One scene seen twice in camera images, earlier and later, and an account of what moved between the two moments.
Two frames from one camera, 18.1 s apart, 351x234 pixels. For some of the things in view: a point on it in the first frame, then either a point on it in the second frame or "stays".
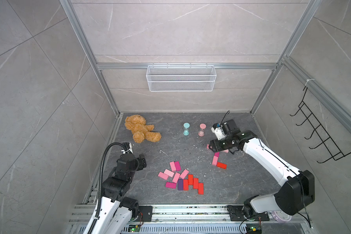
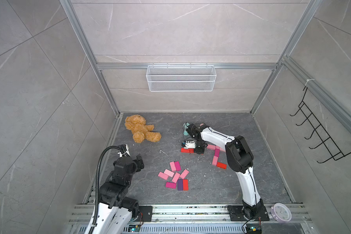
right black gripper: [215, 146] to [199, 151]
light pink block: [215, 160] stays
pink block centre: [176, 177] stays
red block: [222, 165] stays
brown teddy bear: [141, 130] stays
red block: [195, 183] to [187, 150]
